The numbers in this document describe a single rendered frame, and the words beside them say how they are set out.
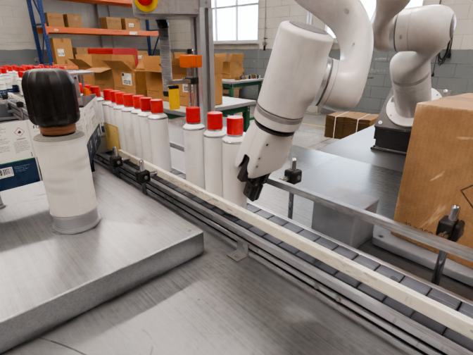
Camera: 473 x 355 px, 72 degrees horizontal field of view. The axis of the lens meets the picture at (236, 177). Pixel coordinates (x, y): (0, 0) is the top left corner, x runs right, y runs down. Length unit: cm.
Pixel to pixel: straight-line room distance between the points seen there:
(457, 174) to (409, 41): 55
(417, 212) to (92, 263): 60
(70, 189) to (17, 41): 790
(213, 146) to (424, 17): 70
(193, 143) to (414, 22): 71
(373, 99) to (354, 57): 585
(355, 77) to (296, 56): 10
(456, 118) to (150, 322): 58
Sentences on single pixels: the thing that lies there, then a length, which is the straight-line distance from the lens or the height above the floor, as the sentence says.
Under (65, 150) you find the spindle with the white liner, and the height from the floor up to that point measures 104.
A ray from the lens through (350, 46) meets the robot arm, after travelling 57.
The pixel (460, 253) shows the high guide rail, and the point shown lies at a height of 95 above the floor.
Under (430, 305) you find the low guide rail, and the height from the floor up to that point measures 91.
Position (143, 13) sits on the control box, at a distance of 94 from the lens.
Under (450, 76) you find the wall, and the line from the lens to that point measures 608.
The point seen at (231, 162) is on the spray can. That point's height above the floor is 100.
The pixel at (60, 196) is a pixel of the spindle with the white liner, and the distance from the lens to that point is 67.
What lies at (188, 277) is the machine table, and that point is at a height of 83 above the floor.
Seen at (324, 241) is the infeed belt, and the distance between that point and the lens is 63.
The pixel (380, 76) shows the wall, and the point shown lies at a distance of 634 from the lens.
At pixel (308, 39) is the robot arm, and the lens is 50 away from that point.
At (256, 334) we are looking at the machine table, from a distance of 51.
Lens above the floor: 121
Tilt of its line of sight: 22 degrees down
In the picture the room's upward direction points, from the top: straight up
